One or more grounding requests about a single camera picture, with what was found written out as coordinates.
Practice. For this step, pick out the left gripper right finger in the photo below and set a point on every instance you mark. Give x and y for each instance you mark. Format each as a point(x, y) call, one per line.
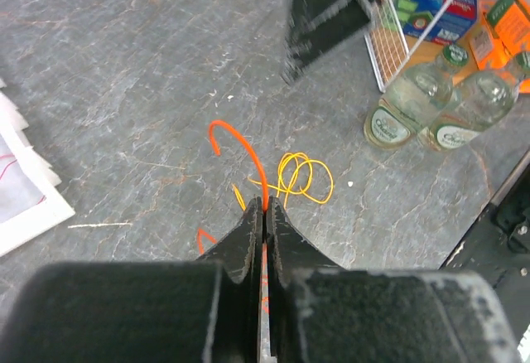
point(321, 312)

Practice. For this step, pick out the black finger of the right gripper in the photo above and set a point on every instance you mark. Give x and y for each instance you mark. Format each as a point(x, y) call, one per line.
point(315, 27)

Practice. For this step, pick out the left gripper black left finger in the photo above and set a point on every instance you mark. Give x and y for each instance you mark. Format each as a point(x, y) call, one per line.
point(204, 310)

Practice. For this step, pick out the blue snack box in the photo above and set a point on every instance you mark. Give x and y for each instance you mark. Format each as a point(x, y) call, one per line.
point(447, 22)

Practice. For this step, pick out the glass bottle green cap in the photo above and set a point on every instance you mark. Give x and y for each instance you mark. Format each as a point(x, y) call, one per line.
point(477, 103)
point(414, 99)

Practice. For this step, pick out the orange snack box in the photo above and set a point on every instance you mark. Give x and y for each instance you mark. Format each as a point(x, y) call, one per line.
point(501, 32)

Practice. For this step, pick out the white compartment tray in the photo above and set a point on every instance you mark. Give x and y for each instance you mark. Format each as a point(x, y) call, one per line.
point(30, 202)

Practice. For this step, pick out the white wire shelf rack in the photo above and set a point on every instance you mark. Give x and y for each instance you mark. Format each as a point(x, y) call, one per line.
point(391, 51)

